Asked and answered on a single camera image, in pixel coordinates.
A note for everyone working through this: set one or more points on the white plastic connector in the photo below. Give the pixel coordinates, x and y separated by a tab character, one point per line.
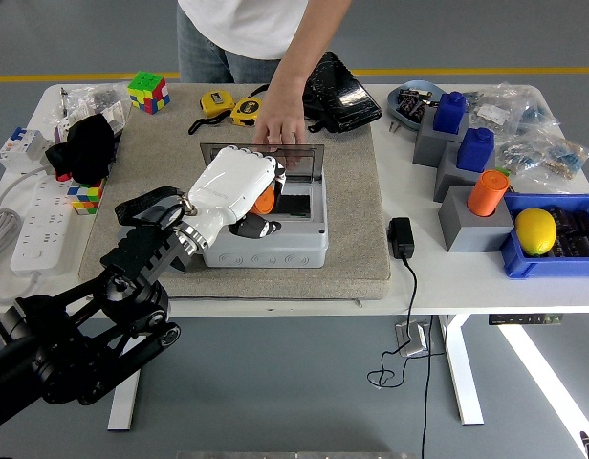
116	115

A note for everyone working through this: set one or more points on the yellow lemon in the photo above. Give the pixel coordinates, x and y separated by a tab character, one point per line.
536	232

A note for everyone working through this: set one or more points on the grey-brown mat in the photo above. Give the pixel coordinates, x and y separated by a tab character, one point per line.
352	215

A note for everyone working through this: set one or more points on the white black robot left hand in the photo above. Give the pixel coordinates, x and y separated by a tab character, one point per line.
232	186

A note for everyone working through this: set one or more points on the clear bag with small parts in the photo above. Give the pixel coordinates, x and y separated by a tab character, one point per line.
101	95

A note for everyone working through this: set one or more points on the clear bag with mixed parts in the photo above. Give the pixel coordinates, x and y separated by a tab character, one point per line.
548	158

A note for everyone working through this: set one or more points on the blue block battery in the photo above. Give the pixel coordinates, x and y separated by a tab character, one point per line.
450	112
475	150

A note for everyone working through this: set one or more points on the black table control panel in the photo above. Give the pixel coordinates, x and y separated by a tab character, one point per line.
524	320

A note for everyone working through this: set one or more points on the purple white small packet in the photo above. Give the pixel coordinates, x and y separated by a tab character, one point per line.
61	133

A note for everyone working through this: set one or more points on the person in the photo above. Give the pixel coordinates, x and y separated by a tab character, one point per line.
242	28

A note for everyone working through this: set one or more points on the small metal screws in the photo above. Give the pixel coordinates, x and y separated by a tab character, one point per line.
395	126

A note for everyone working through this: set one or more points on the small green object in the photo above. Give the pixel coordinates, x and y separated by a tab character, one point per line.
502	170

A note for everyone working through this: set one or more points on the glossy black pouch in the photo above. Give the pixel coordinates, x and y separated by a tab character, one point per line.
347	95

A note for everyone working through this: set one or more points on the white circuit breaker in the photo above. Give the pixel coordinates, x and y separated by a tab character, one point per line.
22	148

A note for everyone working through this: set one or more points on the clear bag with blue parts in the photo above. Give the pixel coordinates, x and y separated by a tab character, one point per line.
536	115

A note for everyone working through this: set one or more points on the black cloth glove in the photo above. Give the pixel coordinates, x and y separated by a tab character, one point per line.
89	148

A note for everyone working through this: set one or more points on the black power adapter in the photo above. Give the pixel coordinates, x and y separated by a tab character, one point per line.
401	236

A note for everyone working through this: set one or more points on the clear bag with white labels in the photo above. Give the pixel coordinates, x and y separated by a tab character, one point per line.
493	112

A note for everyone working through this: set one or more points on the person's left forearm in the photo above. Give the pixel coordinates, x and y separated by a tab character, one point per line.
304	52

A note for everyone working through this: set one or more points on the dark printed battery pack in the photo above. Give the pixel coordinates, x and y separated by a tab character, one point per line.
408	98
416	111

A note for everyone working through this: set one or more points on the grey electrical box with lid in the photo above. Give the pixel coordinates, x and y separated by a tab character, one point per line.
275	258

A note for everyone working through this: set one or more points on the large colourful puzzle cube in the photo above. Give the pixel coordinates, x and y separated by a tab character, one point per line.
148	91

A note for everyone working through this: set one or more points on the white power strip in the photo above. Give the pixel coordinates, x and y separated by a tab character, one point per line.
43	229

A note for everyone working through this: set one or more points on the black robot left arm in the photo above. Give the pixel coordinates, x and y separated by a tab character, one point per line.
108	306

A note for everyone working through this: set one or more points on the person's left hand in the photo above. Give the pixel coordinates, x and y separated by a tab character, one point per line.
282	122

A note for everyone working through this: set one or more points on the blue plastic bin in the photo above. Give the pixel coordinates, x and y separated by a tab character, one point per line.
543	268

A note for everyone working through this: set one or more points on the blue-grey dish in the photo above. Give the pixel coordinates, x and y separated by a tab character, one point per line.
395	102

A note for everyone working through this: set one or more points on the orange cylinder battery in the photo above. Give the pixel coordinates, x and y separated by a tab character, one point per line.
486	193
263	203

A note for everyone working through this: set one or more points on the small colourful puzzle cube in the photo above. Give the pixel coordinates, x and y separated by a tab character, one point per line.
86	198

